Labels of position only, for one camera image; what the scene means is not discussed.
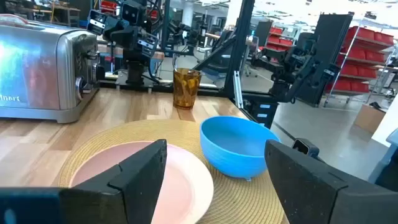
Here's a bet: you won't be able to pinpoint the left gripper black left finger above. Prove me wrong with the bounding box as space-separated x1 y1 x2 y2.
58 139 168 224

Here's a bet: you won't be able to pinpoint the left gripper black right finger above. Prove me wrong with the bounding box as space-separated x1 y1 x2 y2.
264 139 398 224

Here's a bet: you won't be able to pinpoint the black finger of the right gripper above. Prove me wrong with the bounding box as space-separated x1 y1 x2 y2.
110 29 140 50
103 15 131 34

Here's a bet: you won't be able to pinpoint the wooden workbench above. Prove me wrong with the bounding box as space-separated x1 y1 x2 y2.
97 43 165 62

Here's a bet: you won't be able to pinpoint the pink plate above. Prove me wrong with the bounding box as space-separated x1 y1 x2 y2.
68 141 215 224

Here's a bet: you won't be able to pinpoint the amber textured plastic tumbler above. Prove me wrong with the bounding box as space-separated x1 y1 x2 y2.
172 67 203 110

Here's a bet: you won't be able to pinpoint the round woven straw placemat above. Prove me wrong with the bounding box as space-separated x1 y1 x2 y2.
58 119 285 224

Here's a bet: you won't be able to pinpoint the blue plastic bowl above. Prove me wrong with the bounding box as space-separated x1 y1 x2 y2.
199 116 282 181

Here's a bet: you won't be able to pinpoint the black controller box white labels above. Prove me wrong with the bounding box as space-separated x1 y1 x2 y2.
241 93 280 129

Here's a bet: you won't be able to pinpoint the stainless steel toaster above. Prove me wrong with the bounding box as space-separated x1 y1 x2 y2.
0 14 106 124

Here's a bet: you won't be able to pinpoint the brown cardboard box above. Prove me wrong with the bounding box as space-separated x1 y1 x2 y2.
353 102 387 134

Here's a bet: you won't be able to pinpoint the metal rack with red bins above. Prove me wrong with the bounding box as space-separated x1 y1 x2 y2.
266 26 295 52
323 24 396 107

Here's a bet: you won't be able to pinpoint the tall black panel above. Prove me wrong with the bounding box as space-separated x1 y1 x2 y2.
295 12 355 108

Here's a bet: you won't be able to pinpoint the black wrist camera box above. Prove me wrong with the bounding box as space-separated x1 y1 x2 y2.
120 2 147 26

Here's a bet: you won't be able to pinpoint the small black exterior camera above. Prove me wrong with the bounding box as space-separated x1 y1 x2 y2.
291 138 320 158

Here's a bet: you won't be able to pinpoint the black diagonal frame brace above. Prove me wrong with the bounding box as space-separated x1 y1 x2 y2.
192 34 238 73

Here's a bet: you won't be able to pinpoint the black aluminium frame post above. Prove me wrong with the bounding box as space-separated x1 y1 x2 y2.
223 0 256 97

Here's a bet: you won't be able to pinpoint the white metal bracket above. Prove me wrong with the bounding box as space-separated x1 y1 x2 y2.
232 70 244 109

